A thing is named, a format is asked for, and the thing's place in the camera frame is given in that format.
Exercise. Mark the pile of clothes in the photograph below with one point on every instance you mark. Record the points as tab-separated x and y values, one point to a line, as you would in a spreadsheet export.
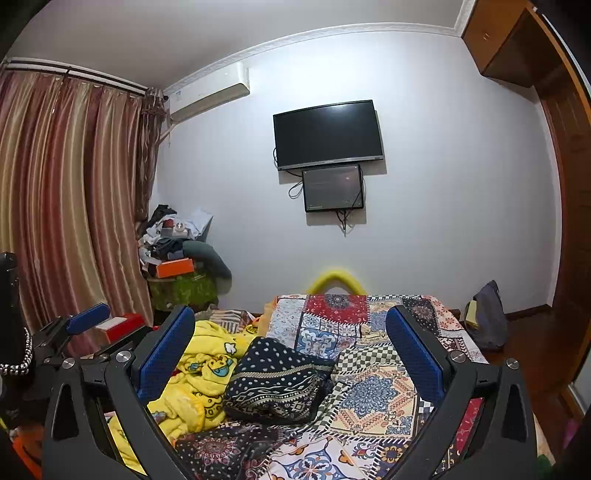
161	244

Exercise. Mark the navy patterned garment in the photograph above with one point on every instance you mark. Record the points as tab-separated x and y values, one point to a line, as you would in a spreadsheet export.
277	383

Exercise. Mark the patchwork bedsheet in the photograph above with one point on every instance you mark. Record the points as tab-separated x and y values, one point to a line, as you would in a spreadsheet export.
378	392

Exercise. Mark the yellow foam tube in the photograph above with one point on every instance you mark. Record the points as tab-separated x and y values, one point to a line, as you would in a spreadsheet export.
337	274

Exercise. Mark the black wall television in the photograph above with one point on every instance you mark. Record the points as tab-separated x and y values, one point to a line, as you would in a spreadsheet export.
328	134

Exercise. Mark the white air conditioner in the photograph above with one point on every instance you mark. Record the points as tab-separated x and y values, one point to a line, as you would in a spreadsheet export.
207	94

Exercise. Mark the wooden door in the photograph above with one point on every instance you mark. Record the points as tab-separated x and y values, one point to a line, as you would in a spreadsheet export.
572	207

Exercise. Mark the small black wall monitor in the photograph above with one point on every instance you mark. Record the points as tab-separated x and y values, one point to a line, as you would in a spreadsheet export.
332	187

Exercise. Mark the red white box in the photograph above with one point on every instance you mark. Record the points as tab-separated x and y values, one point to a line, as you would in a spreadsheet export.
120	325

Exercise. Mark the grey bag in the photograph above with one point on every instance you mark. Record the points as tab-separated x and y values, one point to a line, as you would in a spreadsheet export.
491	318

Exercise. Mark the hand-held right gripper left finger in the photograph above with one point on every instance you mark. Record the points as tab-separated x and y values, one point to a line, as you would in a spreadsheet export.
166	350

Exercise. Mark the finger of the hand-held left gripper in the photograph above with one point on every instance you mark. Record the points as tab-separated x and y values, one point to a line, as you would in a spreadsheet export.
90	318
108	349

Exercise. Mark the orange cloth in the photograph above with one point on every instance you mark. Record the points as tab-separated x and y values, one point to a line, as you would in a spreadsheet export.
27	452

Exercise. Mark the green table cover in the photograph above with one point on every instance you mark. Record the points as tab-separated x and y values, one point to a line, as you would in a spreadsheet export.
184	290

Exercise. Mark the yellow pad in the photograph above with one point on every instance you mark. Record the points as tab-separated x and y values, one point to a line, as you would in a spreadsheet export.
471	314

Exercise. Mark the orange box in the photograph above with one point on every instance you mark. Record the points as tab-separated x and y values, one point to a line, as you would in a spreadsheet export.
175	267

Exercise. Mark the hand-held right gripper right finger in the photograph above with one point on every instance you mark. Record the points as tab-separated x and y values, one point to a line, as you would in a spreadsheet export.
413	350

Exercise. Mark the wooden wall cabinet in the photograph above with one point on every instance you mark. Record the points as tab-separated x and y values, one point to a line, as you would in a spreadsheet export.
508	41

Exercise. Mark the curtain rod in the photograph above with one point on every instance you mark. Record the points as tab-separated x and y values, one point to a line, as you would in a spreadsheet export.
92	76

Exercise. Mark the striped red curtain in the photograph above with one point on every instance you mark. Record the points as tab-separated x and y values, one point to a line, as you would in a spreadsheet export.
69	184

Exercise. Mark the striped cloth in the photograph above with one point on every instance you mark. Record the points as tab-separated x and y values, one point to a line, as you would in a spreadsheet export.
228	318

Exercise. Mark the yellow cartoon blanket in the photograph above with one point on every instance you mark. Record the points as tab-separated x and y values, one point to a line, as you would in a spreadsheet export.
203	369

